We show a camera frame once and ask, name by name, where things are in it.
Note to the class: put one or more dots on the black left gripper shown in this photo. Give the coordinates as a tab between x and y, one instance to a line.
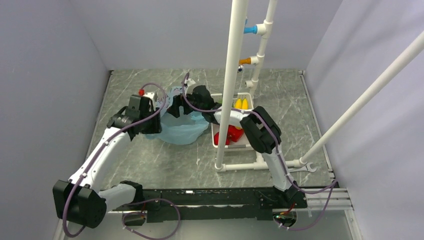
156	128

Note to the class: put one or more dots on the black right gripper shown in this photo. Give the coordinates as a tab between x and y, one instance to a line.
179	101

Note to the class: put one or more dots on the blue printed plastic bag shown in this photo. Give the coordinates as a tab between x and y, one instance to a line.
183	130

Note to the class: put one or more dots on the yellow fake banana bunch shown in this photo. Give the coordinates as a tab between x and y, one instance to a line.
241	104

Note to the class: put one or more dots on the red fake bell pepper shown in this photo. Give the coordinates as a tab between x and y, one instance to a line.
234	133

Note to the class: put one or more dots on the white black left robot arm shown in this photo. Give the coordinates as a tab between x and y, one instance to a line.
81	199

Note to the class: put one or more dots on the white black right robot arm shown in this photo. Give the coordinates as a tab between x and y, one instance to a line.
261	131

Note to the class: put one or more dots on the orange plastic faucet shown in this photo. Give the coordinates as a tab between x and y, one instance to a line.
242	63

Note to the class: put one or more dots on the blue plastic faucet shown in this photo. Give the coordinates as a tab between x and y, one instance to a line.
250	29

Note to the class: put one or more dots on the white pvc pipe rack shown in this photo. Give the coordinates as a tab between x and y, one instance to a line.
239	9

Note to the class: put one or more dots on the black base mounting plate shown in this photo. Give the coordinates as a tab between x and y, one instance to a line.
258	203

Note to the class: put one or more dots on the silver open-end wrench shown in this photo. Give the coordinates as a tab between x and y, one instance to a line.
306	168

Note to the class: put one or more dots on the white diagonal pipe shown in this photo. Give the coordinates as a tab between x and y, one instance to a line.
409	54

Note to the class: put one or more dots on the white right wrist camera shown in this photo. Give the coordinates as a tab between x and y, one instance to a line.
189	85

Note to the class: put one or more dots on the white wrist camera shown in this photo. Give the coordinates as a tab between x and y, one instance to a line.
151	98
189	85

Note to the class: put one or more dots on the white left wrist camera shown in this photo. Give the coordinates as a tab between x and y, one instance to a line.
151	98

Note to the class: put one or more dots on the aluminium extrusion rail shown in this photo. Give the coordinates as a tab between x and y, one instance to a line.
335	199

